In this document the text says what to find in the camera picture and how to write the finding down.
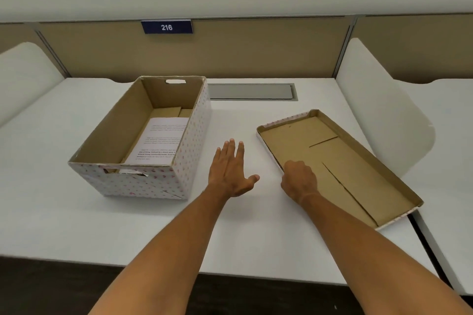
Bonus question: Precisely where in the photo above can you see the beige partition panel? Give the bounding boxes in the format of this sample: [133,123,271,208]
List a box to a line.
[36,17,352,84]
[0,23,64,68]
[351,13,473,85]

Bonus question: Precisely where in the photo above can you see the person's right forearm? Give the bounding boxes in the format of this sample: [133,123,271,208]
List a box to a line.
[301,192,473,315]

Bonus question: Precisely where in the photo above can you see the dark blue number sign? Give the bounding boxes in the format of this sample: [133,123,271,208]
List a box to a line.
[141,19,194,35]

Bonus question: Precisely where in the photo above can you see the grey desk cable hatch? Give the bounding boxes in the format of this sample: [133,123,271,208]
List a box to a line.
[206,83,299,102]

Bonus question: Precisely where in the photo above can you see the white desk divider panel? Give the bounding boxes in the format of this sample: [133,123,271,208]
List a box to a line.
[0,42,66,128]
[335,37,437,179]

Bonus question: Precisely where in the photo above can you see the printed white paper sheets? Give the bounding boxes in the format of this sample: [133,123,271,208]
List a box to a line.
[124,117,190,166]

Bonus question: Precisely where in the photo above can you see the heart-patterned cardboard box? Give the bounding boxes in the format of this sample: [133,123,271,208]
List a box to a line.
[68,75,212,201]

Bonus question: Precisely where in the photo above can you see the grey partition post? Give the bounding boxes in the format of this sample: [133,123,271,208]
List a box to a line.
[34,22,72,79]
[332,15,359,80]

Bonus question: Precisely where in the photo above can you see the person's left hand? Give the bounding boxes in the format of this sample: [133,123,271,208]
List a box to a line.
[207,138,261,199]

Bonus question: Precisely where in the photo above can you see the person's right hand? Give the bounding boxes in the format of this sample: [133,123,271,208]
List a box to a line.
[280,160,321,207]

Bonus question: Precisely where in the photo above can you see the person's left forearm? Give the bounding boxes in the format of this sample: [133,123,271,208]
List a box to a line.
[88,187,234,315]

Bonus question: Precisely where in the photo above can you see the heart-patterned cardboard box lid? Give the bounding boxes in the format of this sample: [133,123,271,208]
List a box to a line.
[256,109,424,231]

